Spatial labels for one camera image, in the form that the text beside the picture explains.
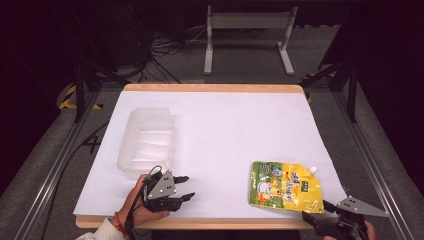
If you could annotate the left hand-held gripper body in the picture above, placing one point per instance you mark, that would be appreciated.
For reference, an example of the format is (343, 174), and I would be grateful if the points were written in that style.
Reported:
(161, 188)

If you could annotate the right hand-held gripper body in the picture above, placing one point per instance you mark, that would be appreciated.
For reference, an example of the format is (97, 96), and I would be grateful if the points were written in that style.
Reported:
(348, 220)

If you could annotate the yellow spouted food pouch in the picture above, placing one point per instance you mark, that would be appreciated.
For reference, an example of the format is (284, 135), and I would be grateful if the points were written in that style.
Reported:
(286, 188)

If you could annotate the clear plastic container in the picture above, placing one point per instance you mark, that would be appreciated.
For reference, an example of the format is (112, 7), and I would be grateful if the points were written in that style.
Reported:
(146, 143)

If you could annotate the person's right hand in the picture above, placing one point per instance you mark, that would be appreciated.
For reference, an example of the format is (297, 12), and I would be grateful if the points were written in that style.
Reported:
(369, 231)

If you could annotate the person's left hand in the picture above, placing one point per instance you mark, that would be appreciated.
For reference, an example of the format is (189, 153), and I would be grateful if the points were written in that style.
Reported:
(140, 213)

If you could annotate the white table board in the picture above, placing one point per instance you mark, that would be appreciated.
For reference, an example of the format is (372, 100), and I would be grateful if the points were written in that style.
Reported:
(226, 133)

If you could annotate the yellow black hazard tape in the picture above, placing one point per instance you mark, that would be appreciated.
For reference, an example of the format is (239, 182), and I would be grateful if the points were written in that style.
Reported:
(310, 96)
(68, 98)

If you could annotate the black tripod stand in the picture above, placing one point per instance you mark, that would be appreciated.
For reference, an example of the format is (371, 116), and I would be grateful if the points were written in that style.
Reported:
(351, 90)
(80, 83)

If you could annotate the white metal stand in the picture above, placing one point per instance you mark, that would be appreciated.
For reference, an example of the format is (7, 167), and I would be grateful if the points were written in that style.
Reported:
(250, 21)

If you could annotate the aluminium rail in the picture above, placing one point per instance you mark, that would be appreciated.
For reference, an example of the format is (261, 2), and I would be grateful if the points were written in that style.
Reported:
(370, 160)
(53, 176)

